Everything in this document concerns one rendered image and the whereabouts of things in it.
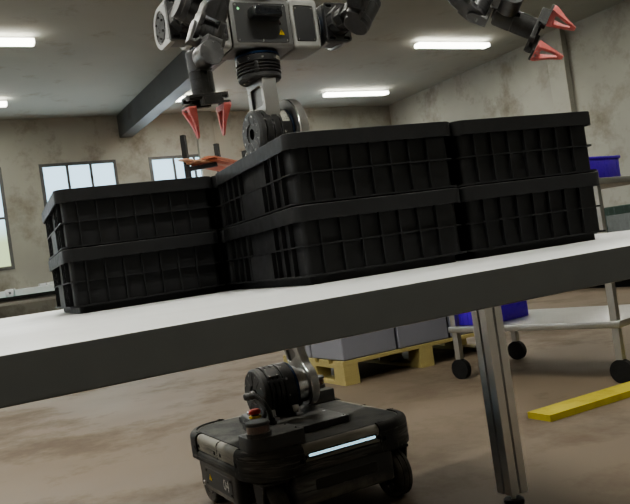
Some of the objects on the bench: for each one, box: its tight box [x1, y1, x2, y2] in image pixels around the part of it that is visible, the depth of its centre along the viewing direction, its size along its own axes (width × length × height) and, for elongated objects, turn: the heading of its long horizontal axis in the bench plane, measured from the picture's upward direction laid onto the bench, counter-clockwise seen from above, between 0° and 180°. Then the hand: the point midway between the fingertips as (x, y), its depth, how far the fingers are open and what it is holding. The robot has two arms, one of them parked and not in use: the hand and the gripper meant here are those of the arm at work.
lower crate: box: [454, 172, 606, 261], centre depth 149 cm, size 40×30×12 cm
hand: (210, 133), depth 182 cm, fingers open, 6 cm apart
